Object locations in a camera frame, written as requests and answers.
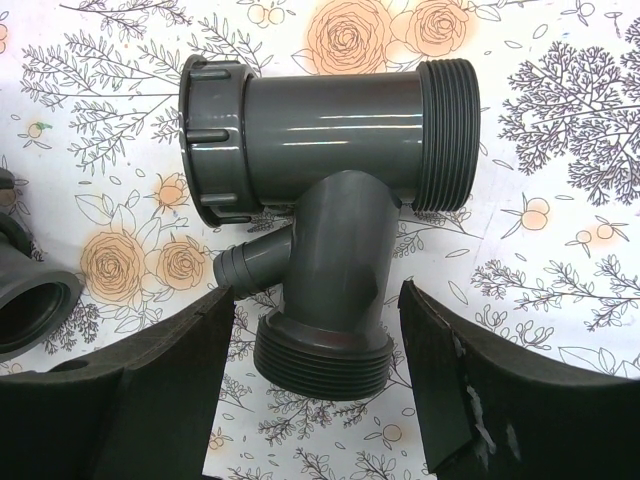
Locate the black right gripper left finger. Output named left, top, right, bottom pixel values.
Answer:
left=1, top=288, right=235, bottom=479

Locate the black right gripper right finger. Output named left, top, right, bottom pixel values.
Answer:
left=398, top=281, right=639, bottom=479

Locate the black corrugated hose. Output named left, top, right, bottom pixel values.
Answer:
left=0, top=167, right=84, bottom=355

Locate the grey tee pipe fitting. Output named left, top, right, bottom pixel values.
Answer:
left=179, top=54, right=481, bottom=401

